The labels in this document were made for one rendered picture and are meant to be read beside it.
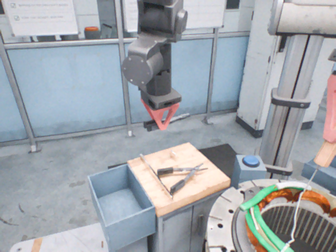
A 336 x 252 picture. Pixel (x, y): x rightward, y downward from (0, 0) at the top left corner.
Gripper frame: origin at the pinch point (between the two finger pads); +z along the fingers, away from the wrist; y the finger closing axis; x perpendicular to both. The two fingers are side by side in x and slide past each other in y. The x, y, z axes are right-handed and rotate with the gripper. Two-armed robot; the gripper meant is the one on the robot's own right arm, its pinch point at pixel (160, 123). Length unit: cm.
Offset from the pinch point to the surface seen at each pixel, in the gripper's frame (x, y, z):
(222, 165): 102, -81, 129
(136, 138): 47, -165, 133
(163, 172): -3.1, 7.1, 8.9
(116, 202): -14.4, 2.1, 19.0
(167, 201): -5.5, 14.0, 10.6
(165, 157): 1.4, -0.6, 12.0
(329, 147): 7.7, 32.9, -13.2
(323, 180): 34.1, 24.4, 14.4
